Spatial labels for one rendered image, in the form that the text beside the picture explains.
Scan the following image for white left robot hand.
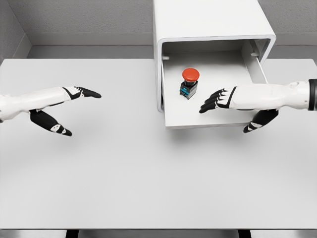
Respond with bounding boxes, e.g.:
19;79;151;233
24;86;102;137

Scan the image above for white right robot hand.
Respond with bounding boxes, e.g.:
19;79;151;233
199;85;286;134

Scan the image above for red button load switch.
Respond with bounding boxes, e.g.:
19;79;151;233
179;67;201;98

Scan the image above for white cabinet drawer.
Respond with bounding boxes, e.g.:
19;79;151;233
160;49;270;131

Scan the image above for white tabletop storage cabinet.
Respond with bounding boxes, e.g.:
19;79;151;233
153;0;277;114

